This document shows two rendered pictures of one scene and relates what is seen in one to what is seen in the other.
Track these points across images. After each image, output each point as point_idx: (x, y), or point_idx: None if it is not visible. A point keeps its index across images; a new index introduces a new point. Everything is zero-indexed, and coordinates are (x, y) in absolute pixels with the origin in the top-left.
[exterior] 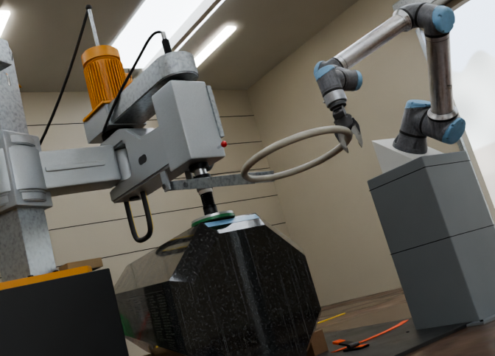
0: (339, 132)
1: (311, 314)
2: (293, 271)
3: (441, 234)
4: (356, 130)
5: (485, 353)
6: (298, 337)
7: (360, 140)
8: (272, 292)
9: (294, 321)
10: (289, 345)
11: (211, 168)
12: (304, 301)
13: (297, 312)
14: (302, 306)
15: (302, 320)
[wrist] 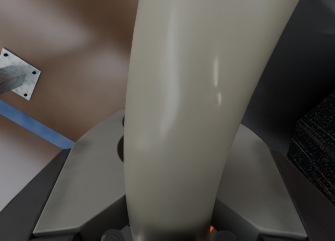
0: None
1: (293, 160)
2: (334, 198)
3: (127, 231)
4: (75, 176)
5: (134, 16)
6: (306, 133)
7: (107, 118)
8: None
9: (315, 142)
10: (316, 120)
11: None
12: (305, 169)
13: (312, 153)
14: (307, 161)
15: (304, 148)
